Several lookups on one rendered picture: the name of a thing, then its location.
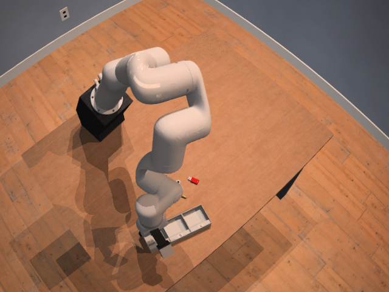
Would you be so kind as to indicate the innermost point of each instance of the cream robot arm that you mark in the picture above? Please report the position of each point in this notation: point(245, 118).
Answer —
point(172, 132)

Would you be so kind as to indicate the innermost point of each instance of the red usb stick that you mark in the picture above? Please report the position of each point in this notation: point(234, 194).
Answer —
point(194, 180)

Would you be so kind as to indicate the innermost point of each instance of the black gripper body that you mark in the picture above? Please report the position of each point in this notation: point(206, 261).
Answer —
point(146, 232)

